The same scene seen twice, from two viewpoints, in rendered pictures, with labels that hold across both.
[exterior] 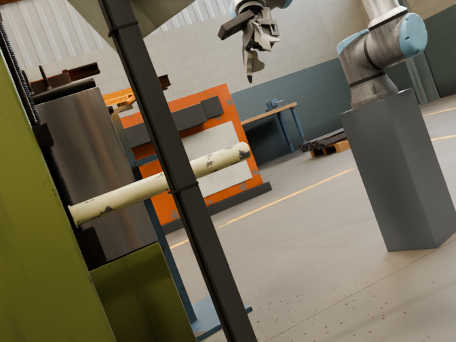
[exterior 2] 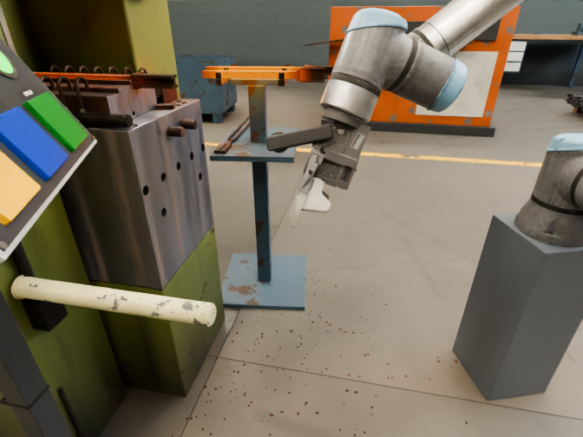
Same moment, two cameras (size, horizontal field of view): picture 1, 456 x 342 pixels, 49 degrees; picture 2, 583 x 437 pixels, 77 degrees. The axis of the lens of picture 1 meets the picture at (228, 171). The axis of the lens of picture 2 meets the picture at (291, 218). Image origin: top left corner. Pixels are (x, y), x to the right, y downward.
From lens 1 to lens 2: 1.08 m
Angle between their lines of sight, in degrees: 39
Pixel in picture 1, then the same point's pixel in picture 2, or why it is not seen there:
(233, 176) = (464, 107)
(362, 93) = (533, 218)
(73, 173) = (94, 205)
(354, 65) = (551, 181)
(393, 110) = (551, 269)
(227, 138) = (482, 68)
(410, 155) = (531, 320)
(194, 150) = not seen: hidden behind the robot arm
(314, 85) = not seen: outside the picture
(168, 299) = (161, 329)
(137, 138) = not seen: hidden behind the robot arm
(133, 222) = (142, 267)
